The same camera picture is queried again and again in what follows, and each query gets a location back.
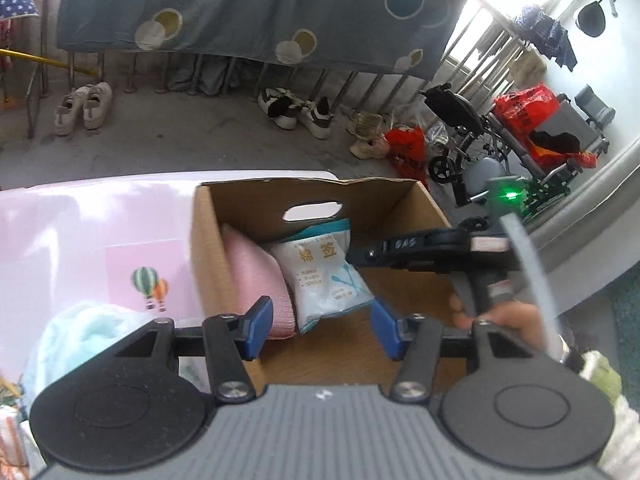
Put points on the blue dotted bedsheet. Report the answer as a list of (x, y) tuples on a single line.
[(250, 5)]

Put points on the beige shoe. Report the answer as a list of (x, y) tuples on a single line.
[(370, 149), (365, 124)]

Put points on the pink towel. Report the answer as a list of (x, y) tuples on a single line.
[(252, 272)]

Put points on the black and white sneaker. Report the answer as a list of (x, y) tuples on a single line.
[(277, 107), (317, 120)]

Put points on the white cotton swab packet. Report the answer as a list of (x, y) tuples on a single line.
[(325, 280)]

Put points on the orange plastic bag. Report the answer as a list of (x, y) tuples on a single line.
[(555, 152)]

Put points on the brown cardboard box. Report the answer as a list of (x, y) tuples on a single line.
[(350, 200)]

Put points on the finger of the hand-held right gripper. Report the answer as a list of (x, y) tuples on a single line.
[(410, 255)]

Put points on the large red plastic bag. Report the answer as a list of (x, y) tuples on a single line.
[(527, 107)]

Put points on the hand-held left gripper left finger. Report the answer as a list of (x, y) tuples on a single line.
[(257, 327)]

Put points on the person's right hand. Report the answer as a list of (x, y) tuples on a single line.
[(520, 322)]

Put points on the black wheelchair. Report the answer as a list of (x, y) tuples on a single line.
[(457, 115)]

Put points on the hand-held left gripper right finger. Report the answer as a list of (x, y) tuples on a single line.
[(385, 332)]

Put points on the star pattern cloth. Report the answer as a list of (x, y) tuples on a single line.
[(15, 2)]

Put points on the yellow pole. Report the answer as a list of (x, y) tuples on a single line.
[(30, 57)]

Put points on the grey wheelchair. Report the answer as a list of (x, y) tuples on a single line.
[(575, 120)]

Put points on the clear plastic bag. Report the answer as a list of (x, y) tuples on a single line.
[(436, 134)]

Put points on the black cap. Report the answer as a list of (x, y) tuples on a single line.
[(591, 19)]

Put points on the blue plaid garment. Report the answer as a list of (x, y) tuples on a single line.
[(547, 35)]

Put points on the light blue soft bundle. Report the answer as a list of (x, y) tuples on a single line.
[(90, 330)]

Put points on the metal railing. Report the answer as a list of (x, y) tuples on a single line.
[(350, 87)]

